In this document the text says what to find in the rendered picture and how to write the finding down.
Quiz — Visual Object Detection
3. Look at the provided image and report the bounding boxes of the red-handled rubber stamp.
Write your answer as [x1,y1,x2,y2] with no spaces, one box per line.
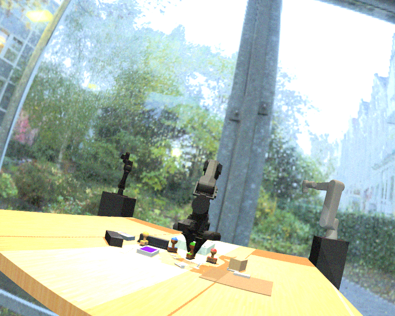
[206,248,217,264]

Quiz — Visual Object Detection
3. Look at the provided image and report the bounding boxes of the pale yellow box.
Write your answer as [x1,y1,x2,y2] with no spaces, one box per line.
[228,256,248,272]

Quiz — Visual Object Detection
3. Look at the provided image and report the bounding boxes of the yellow rubber stamp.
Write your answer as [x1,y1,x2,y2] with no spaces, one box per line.
[140,231,149,247]

